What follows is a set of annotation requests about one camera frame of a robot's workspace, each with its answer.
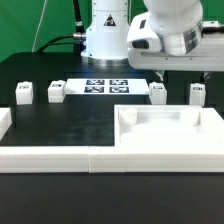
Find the white U-shaped obstacle wall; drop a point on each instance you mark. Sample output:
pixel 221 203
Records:
pixel 99 159

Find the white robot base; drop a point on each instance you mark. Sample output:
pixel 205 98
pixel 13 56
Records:
pixel 106 37

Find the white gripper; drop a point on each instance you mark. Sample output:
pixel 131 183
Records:
pixel 207 56

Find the white fiducial marker sheet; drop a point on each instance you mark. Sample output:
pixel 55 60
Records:
pixel 106 86

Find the white square tabletop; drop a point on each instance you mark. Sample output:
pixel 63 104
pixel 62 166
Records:
pixel 160 125

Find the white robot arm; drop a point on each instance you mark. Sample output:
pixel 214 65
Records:
pixel 172 35

